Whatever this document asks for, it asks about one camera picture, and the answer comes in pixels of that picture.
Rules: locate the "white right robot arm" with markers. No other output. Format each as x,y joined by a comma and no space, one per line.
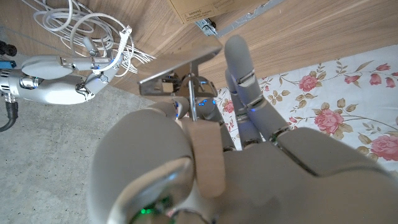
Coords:
7,84

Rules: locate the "floral backdrop cloth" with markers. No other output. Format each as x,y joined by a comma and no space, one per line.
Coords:
342,93

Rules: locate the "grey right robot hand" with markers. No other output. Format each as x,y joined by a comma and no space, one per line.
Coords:
56,93

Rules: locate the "brown cardboard box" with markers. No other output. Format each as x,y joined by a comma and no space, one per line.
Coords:
205,7

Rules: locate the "wooden stick with metal bracket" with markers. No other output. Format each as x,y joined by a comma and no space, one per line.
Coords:
208,155

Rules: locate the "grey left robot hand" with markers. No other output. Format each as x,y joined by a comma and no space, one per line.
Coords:
280,174

